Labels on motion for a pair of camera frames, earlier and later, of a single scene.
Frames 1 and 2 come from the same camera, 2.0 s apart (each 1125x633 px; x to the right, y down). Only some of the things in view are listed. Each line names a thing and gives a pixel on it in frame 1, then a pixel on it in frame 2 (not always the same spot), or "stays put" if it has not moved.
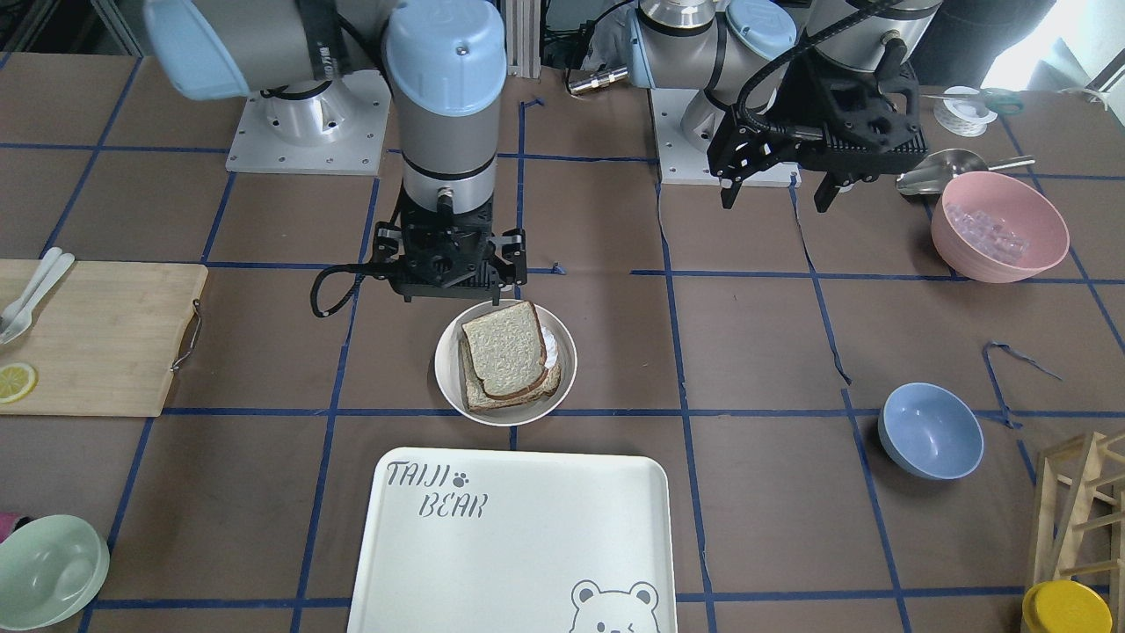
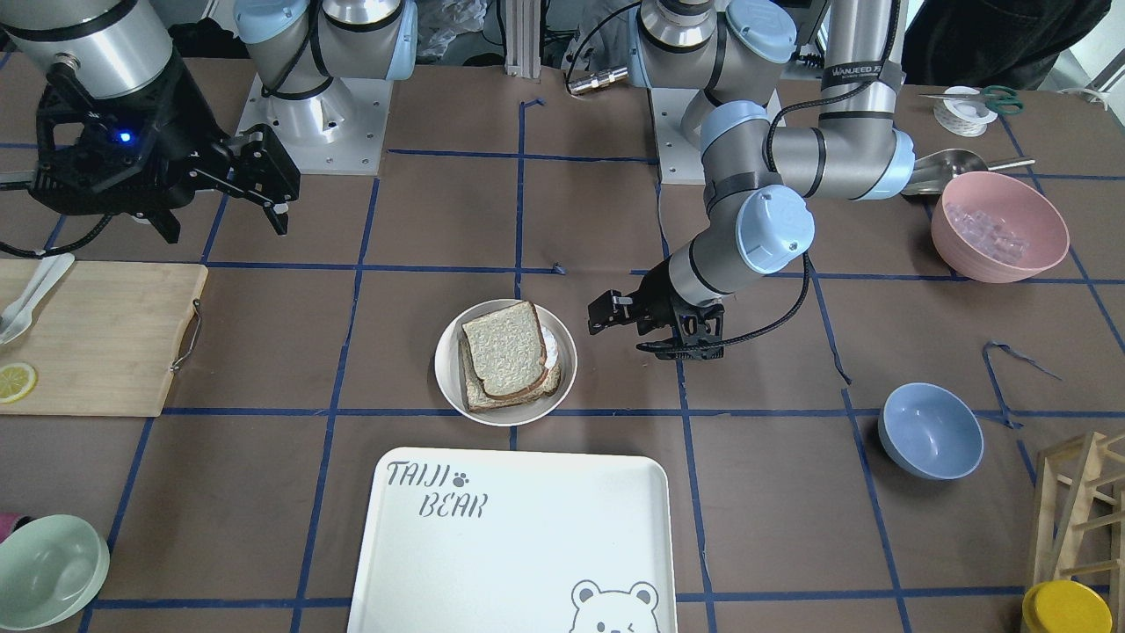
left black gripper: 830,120 to 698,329
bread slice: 507,351 stays put
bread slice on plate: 479,401 stays put
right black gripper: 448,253 to 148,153
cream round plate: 505,365 stays put
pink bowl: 993,228 stays put
